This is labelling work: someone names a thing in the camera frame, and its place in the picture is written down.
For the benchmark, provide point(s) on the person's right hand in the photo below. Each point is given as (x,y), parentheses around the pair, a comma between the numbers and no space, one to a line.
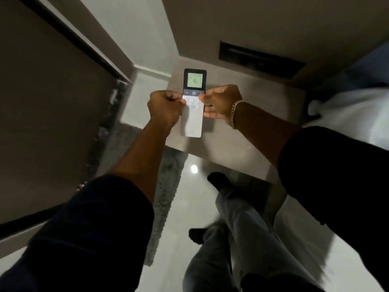
(223,100)

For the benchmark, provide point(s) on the person's left hand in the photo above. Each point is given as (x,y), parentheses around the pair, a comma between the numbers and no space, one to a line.
(162,109)

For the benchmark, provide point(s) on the person's right thumb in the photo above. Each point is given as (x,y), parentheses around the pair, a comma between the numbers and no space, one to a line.
(205,95)

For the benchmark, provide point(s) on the person's left thumb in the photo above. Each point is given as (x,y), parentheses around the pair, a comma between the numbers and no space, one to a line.
(178,99)

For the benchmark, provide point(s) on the white remote control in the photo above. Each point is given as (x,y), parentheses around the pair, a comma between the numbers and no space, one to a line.
(194,80)

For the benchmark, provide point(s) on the person's left forearm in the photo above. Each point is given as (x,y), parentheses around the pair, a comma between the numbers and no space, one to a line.
(146,155)

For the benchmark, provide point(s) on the person's right forearm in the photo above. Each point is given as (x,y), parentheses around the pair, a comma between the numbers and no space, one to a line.
(261,133)

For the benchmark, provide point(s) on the black sock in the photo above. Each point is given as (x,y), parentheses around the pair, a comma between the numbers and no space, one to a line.
(217,179)
(197,235)

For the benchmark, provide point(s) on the grey rug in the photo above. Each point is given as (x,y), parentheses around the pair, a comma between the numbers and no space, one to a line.
(167,185)

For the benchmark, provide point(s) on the dark marble trim strip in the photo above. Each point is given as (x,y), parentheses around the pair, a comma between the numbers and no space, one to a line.
(100,139)

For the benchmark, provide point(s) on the brown sliding door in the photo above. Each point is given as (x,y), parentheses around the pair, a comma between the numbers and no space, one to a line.
(51,112)

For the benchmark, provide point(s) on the white bed sheet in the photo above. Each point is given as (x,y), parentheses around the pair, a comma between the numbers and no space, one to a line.
(355,112)

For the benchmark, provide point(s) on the grey trousers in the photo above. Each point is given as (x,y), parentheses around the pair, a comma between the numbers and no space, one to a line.
(252,240)

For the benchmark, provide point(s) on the person's black right sleeve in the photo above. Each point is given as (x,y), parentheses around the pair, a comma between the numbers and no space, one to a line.
(340,179)

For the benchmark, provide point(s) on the person's black sleeve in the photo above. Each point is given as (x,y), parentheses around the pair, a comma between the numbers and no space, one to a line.
(340,179)
(85,234)

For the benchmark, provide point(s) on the grey-blue pillow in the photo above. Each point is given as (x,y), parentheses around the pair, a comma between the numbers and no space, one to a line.
(364,69)

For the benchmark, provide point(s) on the person's black left sleeve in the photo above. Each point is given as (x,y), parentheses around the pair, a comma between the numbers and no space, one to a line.
(85,234)

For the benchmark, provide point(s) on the black recessed wall panel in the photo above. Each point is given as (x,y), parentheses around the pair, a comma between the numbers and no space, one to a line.
(261,59)

